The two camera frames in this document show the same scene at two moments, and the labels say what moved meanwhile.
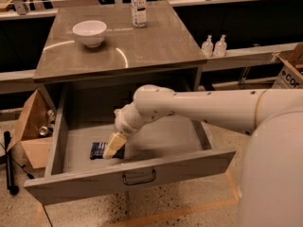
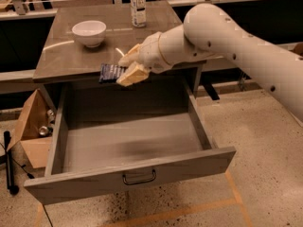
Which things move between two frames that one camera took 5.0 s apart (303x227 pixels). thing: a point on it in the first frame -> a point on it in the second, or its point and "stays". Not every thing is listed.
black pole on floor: (13, 190) stays
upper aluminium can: (51, 116) stays
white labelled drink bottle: (138, 6) stays
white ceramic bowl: (90, 32) stays
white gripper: (126, 128) -> (150, 52)
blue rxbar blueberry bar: (98, 148) -> (110, 73)
